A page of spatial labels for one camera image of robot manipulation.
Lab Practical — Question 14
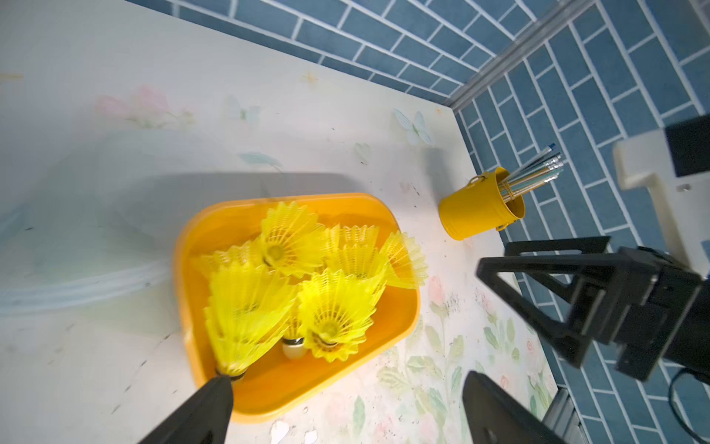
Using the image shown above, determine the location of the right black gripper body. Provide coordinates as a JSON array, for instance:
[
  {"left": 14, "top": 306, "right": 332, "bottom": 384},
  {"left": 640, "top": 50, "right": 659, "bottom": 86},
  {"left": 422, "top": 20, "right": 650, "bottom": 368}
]
[{"left": 613, "top": 247, "right": 709, "bottom": 384}]

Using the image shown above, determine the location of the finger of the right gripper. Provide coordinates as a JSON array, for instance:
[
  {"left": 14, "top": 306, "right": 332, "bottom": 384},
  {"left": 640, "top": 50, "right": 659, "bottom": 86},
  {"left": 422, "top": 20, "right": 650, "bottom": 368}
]
[
  {"left": 504, "top": 236, "right": 611, "bottom": 257},
  {"left": 477, "top": 255, "right": 627, "bottom": 368}
]

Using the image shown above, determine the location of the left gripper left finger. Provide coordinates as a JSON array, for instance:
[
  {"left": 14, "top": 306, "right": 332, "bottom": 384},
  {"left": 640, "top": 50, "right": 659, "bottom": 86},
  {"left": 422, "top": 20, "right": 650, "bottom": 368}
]
[{"left": 141, "top": 376, "right": 233, "bottom": 443}]

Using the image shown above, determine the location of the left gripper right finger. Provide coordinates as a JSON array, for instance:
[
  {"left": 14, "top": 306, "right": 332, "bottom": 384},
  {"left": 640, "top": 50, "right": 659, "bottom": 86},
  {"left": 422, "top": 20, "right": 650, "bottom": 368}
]
[{"left": 462, "top": 371, "right": 564, "bottom": 444}]

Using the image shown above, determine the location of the yellow plastic storage box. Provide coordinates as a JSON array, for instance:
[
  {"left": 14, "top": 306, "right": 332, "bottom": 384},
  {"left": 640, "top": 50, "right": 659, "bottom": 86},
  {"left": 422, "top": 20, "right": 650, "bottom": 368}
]
[{"left": 173, "top": 194, "right": 421, "bottom": 424}]

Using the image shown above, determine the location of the yellow shuttlecock small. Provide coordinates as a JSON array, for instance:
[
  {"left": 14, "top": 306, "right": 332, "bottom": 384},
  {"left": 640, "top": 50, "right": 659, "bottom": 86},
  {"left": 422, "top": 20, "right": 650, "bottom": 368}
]
[{"left": 325, "top": 244, "right": 388, "bottom": 288}]

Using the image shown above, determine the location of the bundle of pencils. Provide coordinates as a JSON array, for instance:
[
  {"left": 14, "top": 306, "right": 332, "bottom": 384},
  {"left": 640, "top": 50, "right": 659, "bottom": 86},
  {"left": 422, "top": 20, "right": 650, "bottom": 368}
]
[{"left": 498, "top": 144, "right": 565, "bottom": 203}]

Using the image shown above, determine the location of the yellow pen cup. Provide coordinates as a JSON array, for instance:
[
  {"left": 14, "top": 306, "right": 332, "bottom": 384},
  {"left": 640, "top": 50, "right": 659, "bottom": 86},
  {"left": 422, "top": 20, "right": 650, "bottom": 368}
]
[{"left": 438, "top": 168, "right": 526, "bottom": 241}]

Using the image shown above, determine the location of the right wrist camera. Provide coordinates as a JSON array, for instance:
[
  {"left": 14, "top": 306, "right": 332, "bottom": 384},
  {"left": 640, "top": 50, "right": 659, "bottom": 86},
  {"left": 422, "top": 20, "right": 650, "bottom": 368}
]
[{"left": 613, "top": 115, "right": 709, "bottom": 277}]

